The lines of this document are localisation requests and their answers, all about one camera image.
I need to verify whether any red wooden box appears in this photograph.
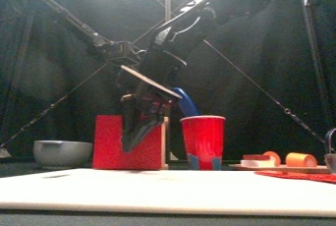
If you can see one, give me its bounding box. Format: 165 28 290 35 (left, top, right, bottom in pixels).
92 115 166 171

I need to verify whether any wooden drawer cabinet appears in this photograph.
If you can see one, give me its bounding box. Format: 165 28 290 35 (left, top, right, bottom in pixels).
161 116 170 170

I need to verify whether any red plastic cup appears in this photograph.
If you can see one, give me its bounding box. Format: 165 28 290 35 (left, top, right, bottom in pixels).
180 115 226 171

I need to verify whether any grey bowl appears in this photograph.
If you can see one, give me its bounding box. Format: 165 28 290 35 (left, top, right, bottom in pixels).
33 140 94 170

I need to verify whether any white cutting board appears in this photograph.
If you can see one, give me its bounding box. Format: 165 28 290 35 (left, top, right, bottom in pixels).
0 168 336 218

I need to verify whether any dark red toy block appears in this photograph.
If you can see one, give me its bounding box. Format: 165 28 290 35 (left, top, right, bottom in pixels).
242 153 272 161

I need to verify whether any white toy block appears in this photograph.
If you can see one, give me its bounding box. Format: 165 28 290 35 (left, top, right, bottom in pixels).
240 159 276 169

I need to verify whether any black backdrop cloth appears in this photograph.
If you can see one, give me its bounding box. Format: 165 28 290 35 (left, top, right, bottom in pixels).
0 0 336 169

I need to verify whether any orange toy slice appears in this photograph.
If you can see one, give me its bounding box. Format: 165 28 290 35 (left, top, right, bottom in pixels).
262 150 282 167

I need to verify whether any wooden serving board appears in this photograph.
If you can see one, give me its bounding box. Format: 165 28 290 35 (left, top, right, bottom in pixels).
226 163 330 175

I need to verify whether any orange toy cylinder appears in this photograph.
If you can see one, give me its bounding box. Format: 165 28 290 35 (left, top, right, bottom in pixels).
285 151 317 168

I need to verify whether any red mat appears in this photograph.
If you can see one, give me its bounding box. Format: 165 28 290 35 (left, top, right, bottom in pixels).
253 170 336 185

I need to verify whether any blue utensil handle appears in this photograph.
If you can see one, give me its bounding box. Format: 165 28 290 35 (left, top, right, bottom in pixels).
172 86 201 118

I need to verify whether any diagonal brace wire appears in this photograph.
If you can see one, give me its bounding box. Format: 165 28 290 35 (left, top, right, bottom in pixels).
0 0 221 148

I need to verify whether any diagonal wire with turnbuckle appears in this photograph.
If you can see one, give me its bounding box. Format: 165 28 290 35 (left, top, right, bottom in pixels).
125 0 328 145

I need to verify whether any small white bracket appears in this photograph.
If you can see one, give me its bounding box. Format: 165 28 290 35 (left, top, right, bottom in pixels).
0 146 13 159

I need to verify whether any grey pot with handle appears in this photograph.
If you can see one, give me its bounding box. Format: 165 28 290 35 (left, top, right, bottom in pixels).
324 128 336 175

